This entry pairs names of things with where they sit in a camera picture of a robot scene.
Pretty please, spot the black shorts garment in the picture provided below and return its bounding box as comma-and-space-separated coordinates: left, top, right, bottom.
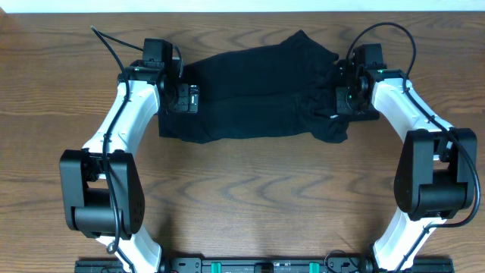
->
158, 30, 352, 144

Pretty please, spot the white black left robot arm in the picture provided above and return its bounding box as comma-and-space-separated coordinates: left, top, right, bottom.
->
59, 39, 199, 272

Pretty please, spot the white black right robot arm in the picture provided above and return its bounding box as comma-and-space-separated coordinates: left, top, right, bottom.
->
335, 43, 480, 272

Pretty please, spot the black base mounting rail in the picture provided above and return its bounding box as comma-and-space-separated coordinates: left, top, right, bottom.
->
74, 256, 455, 273

